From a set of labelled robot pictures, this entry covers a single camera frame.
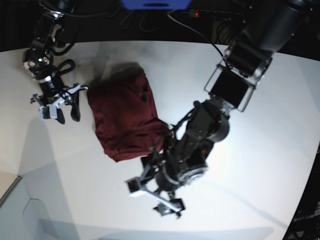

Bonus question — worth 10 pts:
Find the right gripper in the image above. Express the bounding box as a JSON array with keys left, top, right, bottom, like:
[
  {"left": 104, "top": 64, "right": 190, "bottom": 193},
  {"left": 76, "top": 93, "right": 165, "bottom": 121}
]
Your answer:
[{"left": 29, "top": 83, "right": 89, "bottom": 125}]

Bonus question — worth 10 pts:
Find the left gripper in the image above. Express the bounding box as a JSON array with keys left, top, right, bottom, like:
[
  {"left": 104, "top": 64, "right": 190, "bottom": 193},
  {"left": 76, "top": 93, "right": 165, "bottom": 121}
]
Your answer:
[{"left": 125, "top": 150, "right": 185, "bottom": 219}]

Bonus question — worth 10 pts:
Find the dark red t-shirt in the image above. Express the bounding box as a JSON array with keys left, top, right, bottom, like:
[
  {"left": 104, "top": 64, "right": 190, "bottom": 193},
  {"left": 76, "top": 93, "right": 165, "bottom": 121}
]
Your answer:
[{"left": 86, "top": 62, "right": 169, "bottom": 162}]

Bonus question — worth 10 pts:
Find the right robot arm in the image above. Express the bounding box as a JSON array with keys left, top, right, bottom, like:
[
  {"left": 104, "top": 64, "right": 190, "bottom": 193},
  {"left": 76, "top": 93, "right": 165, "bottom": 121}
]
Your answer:
[{"left": 22, "top": 0, "right": 88, "bottom": 125}]

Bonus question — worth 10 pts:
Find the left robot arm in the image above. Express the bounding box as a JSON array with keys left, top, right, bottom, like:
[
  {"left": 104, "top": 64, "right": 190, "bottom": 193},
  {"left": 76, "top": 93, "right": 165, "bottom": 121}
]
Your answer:
[{"left": 126, "top": 0, "right": 319, "bottom": 218}]

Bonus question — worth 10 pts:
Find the blue box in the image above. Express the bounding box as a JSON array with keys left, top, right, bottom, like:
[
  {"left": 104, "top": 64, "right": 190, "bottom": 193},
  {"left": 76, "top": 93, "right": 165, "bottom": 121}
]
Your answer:
[{"left": 121, "top": 0, "right": 191, "bottom": 10}]

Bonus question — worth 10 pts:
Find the black power strip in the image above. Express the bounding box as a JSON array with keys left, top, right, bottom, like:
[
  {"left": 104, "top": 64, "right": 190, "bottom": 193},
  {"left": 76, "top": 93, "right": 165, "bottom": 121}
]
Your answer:
[{"left": 188, "top": 9, "right": 245, "bottom": 22}]

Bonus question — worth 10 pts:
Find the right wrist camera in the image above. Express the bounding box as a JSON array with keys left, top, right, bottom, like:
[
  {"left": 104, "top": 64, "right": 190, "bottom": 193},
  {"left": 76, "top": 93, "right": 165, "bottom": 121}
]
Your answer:
[{"left": 39, "top": 104, "right": 58, "bottom": 120}]

